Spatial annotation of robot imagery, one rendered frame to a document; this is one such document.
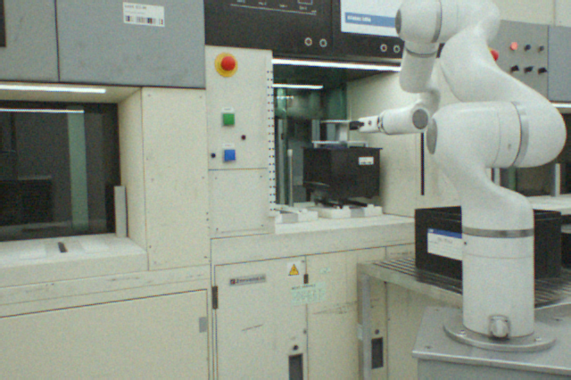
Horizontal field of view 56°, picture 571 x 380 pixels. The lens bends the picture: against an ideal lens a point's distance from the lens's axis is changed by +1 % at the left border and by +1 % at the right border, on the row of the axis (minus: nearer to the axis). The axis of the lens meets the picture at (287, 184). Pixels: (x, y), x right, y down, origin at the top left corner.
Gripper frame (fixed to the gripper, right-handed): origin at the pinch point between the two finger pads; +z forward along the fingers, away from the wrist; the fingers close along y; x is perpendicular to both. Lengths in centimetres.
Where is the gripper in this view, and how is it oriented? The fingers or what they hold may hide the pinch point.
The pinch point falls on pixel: (360, 126)
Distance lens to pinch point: 188.6
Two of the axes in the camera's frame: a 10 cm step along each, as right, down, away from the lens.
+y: 9.0, -0.5, 4.4
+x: -0.3, -10.0, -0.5
